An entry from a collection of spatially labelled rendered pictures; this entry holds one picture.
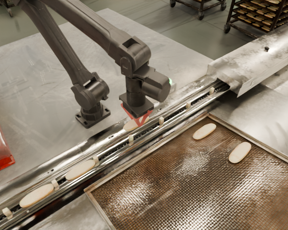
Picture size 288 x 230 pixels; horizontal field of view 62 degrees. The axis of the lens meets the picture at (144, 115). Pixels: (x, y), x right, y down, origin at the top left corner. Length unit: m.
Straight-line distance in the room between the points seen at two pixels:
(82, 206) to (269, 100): 0.86
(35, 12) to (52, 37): 0.08
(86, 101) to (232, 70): 0.61
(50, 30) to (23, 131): 0.40
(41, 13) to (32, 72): 0.50
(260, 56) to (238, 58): 0.10
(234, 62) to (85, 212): 0.84
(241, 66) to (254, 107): 0.19
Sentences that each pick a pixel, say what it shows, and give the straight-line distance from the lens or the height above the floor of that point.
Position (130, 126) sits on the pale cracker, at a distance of 0.79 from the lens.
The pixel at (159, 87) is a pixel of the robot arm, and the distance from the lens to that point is 0.62.
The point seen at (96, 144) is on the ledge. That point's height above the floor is 0.86.
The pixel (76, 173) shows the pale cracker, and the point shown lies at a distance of 0.79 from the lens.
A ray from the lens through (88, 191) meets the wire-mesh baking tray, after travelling 0.72.
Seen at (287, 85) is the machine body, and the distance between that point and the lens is 1.29.
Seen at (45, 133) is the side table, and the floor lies 0.82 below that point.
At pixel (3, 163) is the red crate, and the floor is 0.84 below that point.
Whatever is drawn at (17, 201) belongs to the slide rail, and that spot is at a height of 0.85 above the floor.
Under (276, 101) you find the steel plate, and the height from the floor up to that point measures 0.82.
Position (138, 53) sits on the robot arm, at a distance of 0.61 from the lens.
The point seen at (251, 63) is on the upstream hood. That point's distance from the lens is 1.17.
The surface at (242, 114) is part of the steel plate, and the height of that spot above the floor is 0.82.
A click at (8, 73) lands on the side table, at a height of 0.82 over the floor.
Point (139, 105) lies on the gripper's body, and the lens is 0.71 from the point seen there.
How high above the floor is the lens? 1.52
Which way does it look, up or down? 46 degrees down
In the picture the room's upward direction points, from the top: straight up
